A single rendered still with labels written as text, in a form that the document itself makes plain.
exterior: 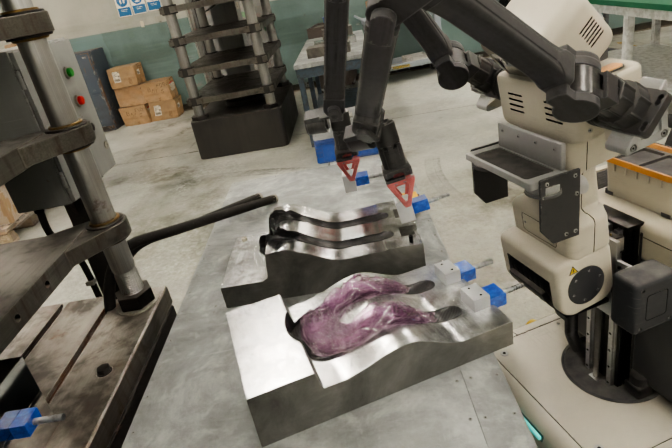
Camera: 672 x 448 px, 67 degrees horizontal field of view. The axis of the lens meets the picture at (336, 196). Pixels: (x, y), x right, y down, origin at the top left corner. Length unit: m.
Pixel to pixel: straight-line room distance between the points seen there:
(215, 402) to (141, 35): 7.29
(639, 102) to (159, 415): 1.04
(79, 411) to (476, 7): 1.06
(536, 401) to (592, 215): 0.63
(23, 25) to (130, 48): 6.94
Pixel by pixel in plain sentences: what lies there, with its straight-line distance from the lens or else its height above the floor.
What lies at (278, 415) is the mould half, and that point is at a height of 0.85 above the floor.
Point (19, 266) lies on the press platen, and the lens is 1.32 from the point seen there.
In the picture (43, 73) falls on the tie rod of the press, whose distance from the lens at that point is 1.29.
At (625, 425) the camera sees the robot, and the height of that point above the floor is 0.28.
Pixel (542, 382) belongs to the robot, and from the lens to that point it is 1.74.
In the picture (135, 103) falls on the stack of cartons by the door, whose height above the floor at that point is 0.31.
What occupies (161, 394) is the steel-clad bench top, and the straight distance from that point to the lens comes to 1.14.
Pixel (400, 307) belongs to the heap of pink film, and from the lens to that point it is 0.99.
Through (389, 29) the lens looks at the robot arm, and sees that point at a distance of 0.81.
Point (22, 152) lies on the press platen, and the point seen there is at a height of 1.28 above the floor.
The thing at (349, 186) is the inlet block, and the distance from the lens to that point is 1.49.
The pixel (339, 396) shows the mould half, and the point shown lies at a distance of 0.94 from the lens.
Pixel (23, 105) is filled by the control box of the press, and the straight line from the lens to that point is 1.46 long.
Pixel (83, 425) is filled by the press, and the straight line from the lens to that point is 1.20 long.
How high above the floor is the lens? 1.50
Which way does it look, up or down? 24 degrees down
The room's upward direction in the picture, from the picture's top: 11 degrees counter-clockwise
